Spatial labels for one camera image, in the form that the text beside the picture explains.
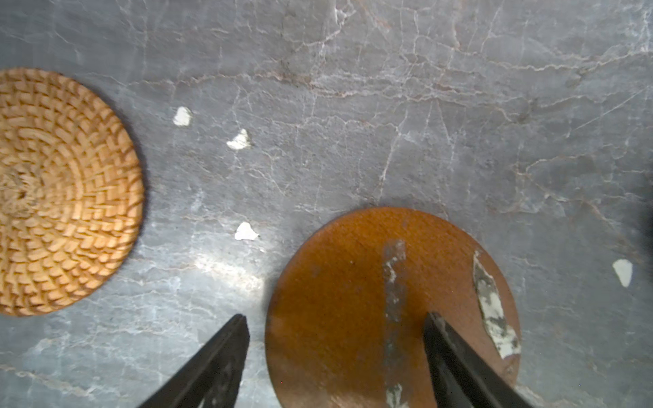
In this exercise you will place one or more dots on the glossy brown round coaster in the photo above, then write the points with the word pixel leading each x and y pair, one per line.
pixel 345 322

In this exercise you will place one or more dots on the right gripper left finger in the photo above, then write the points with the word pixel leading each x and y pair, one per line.
pixel 212 377

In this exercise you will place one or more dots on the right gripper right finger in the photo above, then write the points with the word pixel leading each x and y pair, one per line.
pixel 460 378

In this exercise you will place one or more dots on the wicker rattan round coaster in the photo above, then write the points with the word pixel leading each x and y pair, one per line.
pixel 72 192

